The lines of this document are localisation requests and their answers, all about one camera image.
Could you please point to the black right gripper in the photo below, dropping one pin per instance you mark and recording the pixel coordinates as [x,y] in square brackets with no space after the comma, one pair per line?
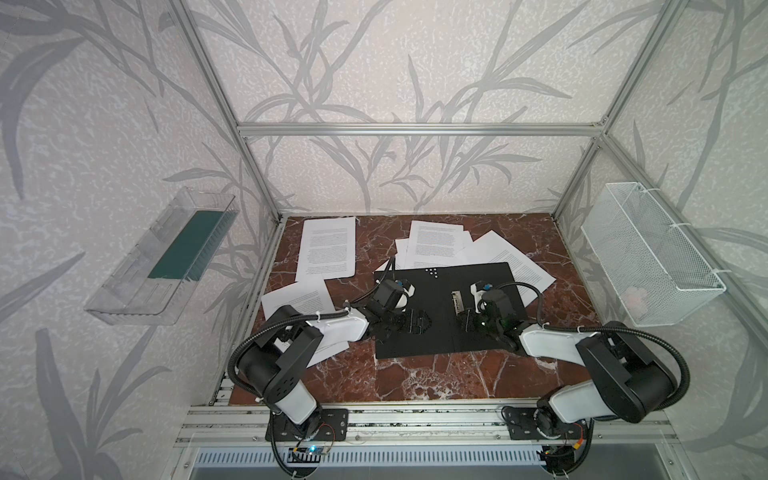
[477,320]

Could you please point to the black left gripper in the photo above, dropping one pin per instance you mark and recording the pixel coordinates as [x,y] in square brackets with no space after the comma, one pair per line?
[402,321]

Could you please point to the blue and black file folder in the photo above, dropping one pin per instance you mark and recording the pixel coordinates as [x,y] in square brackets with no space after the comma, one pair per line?
[433,287]

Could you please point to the white printed paper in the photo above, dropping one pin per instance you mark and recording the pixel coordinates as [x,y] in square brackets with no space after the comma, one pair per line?
[327,249]
[433,244]
[311,297]
[492,248]

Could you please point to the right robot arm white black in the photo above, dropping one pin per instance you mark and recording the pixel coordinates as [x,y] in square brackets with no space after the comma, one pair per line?
[631,372]

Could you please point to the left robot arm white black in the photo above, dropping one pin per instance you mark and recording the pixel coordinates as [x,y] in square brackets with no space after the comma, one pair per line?
[270,364]

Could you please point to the metal folder clip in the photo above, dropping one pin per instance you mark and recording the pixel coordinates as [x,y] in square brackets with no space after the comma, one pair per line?
[458,303]

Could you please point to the white paper under centre stack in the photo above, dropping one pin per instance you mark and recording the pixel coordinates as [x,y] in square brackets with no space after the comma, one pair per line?
[401,255]

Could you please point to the pink object in basket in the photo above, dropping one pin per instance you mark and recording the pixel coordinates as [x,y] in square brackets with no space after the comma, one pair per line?
[635,300]

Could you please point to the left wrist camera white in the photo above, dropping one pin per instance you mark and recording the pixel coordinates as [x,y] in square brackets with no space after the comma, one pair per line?
[403,290]

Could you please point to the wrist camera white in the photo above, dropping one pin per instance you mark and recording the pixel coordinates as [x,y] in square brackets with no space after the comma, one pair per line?
[477,290]
[403,290]

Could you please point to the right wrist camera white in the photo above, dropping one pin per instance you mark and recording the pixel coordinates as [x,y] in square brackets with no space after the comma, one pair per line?
[477,290]

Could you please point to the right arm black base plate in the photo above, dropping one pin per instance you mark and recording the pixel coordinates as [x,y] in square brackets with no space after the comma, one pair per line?
[539,424]

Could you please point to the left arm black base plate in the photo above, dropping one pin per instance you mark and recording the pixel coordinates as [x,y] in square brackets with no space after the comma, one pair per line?
[288,431]

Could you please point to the right electronics board with wires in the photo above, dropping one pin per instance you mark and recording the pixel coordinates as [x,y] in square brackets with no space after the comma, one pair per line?
[562,460]

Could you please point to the electronics board with wires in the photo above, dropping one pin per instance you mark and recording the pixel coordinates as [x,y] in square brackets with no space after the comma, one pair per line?
[301,462]
[562,460]

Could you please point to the left electronics board with wires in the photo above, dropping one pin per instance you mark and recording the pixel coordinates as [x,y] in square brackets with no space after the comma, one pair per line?
[301,462]

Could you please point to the white wire mesh basket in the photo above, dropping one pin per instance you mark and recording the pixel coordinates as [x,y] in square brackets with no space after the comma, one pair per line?
[639,244]

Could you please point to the aluminium front rail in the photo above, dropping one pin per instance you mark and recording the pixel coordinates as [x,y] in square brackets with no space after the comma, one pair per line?
[456,422]

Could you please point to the aluminium cage frame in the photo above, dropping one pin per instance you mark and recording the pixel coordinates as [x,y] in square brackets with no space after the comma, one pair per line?
[599,133]

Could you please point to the clear plastic wall tray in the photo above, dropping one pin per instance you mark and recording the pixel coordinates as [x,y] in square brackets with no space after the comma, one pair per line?
[152,285]

